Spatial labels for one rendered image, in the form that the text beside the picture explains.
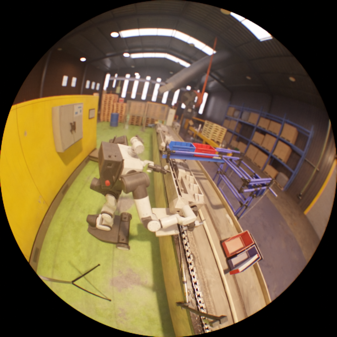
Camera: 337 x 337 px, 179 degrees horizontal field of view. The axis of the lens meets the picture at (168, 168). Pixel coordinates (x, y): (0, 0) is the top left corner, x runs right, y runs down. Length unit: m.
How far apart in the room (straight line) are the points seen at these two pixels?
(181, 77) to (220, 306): 8.75
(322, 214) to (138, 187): 11.04
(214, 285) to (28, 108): 2.68
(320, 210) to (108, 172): 11.15
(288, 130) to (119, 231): 10.66
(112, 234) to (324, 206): 11.41
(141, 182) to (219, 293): 1.15
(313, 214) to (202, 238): 10.23
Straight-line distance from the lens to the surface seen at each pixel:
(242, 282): 1.37
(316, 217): 10.92
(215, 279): 1.15
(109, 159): 0.62
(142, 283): 1.71
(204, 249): 1.14
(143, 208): 0.63
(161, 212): 1.11
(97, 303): 1.87
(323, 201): 10.79
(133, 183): 0.57
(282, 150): 9.88
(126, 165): 0.65
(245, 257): 1.45
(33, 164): 1.95
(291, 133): 10.05
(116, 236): 1.64
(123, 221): 1.71
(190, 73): 8.35
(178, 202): 1.00
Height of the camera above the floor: 1.70
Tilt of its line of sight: 31 degrees down
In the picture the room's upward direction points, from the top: 16 degrees clockwise
